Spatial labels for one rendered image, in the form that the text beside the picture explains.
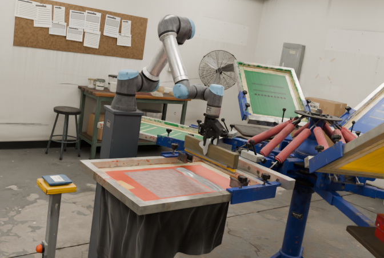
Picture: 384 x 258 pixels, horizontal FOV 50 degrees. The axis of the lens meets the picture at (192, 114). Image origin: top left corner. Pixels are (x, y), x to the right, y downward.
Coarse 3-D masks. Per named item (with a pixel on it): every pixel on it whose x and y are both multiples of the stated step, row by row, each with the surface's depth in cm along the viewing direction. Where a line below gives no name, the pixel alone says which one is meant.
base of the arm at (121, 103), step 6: (114, 96) 241; (120, 96) 236; (126, 96) 236; (132, 96) 238; (114, 102) 237; (120, 102) 237; (126, 102) 236; (132, 102) 238; (114, 108) 237; (120, 108) 235; (126, 108) 236; (132, 108) 238
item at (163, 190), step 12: (180, 180) 206; (192, 180) 209; (216, 180) 215; (228, 180) 218; (132, 192) 181; (144, 192) 183; (156, 192) 185; (168, 192) 187; (180, 192) 189; (192, 192) 192; (204, 192) 194
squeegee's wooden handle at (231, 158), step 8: (192, 136) 225; (184, 144) 229; (192, 144) 224; (200, 152) 218; (208, 152) 213; (216, 152) 208; (224, 152) 203; (232, 152) 200; (224, 160) 203; (232, 160) 199; (232, 168) 199
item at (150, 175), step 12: (144, 168) 217; (156, 168) 220; (168, 168) 223; (192, 168) 230; (204, 168) 233; (120, 180) 193; (132, 180) 196; (144, 180) 198; (156, 180) 201; (168, 180) 203
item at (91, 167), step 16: (80, 160) 203; (96, 160) 206; (112, 160) 210; (128, 160) 216; (144, 160) 222; (160, 160) 228; (176, 160) 235; (96, 176) 188; (112, 192) 176; (128, 192) 170; (224, 192) 188; (144, 208) 160; (160, 208) 165; (176, 208) 170
